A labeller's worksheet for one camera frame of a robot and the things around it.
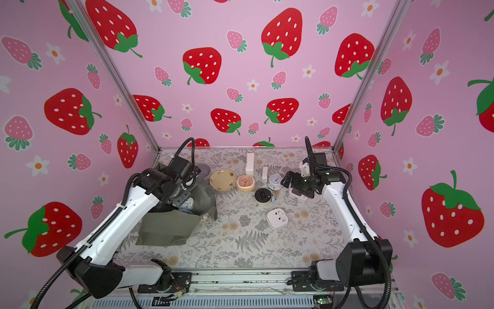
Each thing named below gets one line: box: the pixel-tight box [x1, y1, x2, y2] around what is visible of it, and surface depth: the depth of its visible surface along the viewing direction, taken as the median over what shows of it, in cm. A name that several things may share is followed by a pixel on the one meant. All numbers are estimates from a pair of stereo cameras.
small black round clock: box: [254, 187, 273, 206], surface depth 96 cm
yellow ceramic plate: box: [209, 168, 238, 192], surface depth 109 cm
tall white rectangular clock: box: [245, 152, 255, 176], surface depth 107 cm
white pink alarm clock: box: [266, 207, 289, 230], surface depth 90 cm
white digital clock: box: [288, 187, 310, 204], surface depth 97 cm
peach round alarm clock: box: [236, 174, 256, 192], surface depth 103 cm
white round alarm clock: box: [267, 173, 283, 192], surface depth 103 cm
